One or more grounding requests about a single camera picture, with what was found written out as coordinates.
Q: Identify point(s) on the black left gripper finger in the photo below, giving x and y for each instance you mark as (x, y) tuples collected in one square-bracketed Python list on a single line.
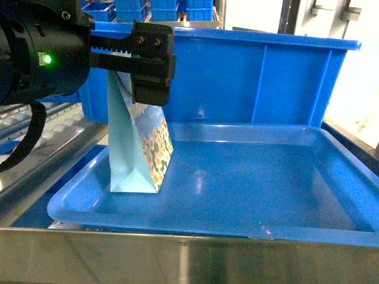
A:
[(147, 54)]

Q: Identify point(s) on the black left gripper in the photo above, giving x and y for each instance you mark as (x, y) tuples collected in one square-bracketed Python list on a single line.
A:
[(44, 49)]

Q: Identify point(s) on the flower gift bag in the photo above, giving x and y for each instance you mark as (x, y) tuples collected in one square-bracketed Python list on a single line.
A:
[(140, 147)]

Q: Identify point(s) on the roller conveyor rails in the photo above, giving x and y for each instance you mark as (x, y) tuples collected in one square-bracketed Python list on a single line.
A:
[(66, 138)]

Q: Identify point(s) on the large blue plastic bin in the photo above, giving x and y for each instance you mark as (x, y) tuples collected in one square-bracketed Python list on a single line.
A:
[(245, 77)]

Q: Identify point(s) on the blue plastic tray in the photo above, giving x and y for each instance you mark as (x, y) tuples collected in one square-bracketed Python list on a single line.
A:
[(276, 182)]

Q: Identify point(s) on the steel front rail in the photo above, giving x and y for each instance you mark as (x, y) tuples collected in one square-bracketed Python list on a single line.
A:
[(58, 256)]

